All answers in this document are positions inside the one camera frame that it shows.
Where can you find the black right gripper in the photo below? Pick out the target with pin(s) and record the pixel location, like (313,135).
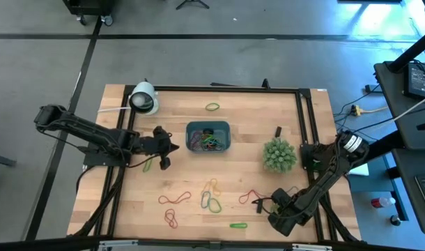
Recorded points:
(293,212)

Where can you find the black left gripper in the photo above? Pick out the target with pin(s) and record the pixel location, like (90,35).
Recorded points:
(151,144)

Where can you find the large grey-blue rubber band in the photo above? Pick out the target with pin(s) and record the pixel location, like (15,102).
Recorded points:
(294,187)

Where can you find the black rubber band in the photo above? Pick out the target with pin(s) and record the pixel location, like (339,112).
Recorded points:
(208,131)

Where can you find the teal rubber band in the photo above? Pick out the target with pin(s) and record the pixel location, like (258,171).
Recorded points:
(217,145)

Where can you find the teal plastic bin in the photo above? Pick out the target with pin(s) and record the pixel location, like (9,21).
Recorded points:
(212,124)

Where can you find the yellow rubber band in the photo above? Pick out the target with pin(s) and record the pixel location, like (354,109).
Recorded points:
(210,188)

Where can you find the blue rubber band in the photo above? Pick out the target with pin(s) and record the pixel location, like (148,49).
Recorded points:
(201,200)

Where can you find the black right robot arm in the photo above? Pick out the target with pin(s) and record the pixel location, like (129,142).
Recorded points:
(324,181)

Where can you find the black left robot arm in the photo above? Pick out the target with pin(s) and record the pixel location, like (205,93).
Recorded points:
(83,127)

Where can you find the green artificial succulent plant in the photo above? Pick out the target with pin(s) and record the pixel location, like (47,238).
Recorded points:
(279,154)

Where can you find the white box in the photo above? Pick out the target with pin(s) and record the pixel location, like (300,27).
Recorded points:
(360,169)

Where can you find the small black bottle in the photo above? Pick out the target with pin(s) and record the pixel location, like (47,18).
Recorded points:
(395,220)

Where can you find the black desk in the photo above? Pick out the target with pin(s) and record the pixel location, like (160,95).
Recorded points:
(400,104)
(407,195)

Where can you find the yellow power plug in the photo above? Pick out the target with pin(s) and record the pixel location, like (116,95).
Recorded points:
(355,111)

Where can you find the black tripod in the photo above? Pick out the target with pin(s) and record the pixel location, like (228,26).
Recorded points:
(192,2)

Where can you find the black rig crossbeam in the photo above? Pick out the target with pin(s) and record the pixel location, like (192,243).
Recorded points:
(42,244)

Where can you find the black wheeled cart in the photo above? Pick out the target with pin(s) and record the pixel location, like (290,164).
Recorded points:
(87,7)

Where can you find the grey chair base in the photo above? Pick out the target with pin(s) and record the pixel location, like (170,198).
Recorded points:
(0,160)

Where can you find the black power supply box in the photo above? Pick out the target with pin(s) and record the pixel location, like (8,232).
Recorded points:
(416,82)

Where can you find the black diagonal pole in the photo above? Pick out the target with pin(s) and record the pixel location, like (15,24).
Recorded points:
(412,52)

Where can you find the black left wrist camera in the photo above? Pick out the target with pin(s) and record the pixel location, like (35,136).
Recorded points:
(165,164)

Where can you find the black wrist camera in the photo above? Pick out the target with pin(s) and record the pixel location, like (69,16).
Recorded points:
(165,164)
(281,197)

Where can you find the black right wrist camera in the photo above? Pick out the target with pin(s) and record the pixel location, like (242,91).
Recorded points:
(281,197)

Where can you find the white cylindrical camera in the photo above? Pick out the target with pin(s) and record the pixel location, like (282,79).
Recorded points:
(150,92)

